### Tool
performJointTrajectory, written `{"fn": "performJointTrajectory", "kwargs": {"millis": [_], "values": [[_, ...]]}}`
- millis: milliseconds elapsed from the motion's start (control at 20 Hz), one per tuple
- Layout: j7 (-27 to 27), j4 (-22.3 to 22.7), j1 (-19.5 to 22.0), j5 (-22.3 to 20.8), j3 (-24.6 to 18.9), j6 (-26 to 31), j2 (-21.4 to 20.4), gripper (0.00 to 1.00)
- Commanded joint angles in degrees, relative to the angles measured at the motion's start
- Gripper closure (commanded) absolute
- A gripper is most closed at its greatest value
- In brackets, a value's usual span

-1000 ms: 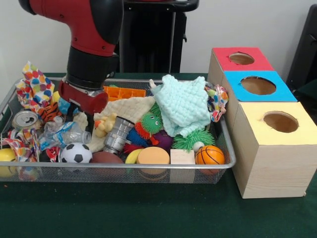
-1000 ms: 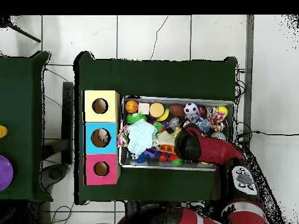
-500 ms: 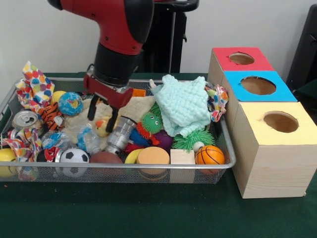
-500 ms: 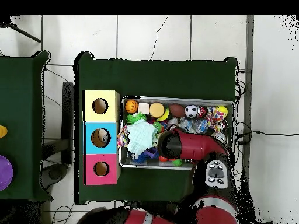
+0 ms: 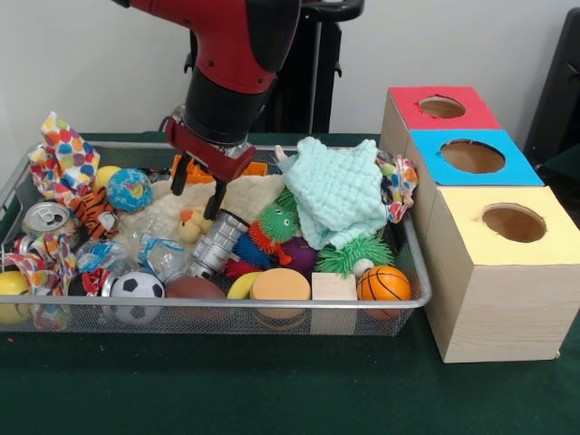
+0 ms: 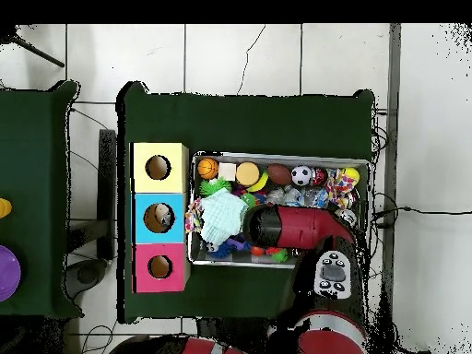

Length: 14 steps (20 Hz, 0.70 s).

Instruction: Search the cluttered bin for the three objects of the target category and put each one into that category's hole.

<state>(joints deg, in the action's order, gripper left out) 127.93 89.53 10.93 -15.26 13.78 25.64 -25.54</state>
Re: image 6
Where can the mint green knitted cloth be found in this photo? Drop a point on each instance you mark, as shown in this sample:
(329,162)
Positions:
(221,215)

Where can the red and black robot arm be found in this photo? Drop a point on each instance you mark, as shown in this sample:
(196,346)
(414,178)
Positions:
(306,226)

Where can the wooden box with three holes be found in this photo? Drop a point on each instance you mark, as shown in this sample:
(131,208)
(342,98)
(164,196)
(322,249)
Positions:
(177,228)

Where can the orange foam disc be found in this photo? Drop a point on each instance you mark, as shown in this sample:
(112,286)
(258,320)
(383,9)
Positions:
(247,174)

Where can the plain wooden cube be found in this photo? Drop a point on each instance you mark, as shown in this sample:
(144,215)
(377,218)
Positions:
(227,171)

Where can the green spiky ball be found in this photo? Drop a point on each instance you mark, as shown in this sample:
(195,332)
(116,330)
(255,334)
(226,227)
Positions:
(212,186)

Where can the orange toy basketball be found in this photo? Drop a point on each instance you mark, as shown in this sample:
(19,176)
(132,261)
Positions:
(207,168)

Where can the brown toy football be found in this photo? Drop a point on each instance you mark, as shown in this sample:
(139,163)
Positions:
(279,174)

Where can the black and white soccer ball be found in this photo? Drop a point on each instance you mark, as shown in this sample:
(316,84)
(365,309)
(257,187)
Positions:
(301,175)

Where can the dark green tablecloth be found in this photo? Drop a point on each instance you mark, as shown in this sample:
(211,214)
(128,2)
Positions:
(239,125)

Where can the silver can with pull tab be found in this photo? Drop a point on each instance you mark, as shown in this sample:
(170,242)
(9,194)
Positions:
(348,217)

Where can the yellow smiley ball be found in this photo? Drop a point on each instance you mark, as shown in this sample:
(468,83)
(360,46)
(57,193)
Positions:
(351,175)

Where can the black flat panel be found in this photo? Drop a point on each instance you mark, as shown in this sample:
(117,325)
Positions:
(107,184)

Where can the grey round base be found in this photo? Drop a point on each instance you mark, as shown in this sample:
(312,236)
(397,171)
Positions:
(86,274)

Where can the neighbouring green table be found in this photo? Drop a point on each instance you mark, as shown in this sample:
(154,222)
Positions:
(33,221)

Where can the yellow round object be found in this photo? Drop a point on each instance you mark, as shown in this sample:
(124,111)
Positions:
(4,208)

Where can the purple ball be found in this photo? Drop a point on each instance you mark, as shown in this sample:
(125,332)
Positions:
(7,273)

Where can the black tripod leg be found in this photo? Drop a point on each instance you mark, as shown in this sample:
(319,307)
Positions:
(37,53)

